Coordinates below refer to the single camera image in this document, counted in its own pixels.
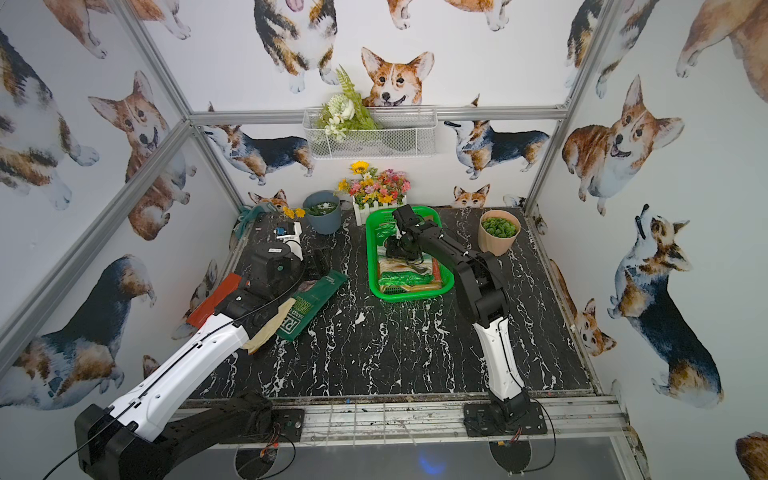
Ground aluminium front rail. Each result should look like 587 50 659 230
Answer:
276 396 629 447

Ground yellow chips bag red label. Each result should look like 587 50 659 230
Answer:
429 258 443 290

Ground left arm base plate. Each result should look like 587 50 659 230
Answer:
235 408 306 443

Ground white flower green fern bouquet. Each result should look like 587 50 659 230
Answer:
314 66 380 143

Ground dark green Real chips bag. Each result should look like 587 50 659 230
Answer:
277 270 348 341

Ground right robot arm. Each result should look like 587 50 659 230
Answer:
385 205 530 427

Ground grey blue plant pot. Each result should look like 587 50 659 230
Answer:
302 190 342 235

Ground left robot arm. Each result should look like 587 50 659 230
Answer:
74 240 330 479

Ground yellow chips bag green label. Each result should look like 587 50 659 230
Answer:
381 282 442 295

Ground white wire wall basket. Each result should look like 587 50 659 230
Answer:
302 107 438 160

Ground green plastic basket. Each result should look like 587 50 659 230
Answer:
365 209 455 303

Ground flowers in white fence box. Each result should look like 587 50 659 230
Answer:
337 160 411 226

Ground beige pot with green plant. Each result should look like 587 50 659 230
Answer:
478 210 522 257

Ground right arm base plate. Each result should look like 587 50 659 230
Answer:
462 401 549 437

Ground red cream cassava chips bag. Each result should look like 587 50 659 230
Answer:
182 273 301 355

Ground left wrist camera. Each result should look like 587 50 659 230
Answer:
274 221 303 260

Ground green white Cimba cassava bag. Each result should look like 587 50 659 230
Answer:
374 222 432 294

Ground yellow flowers with teal ribbon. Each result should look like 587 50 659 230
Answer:
231 202 306 242

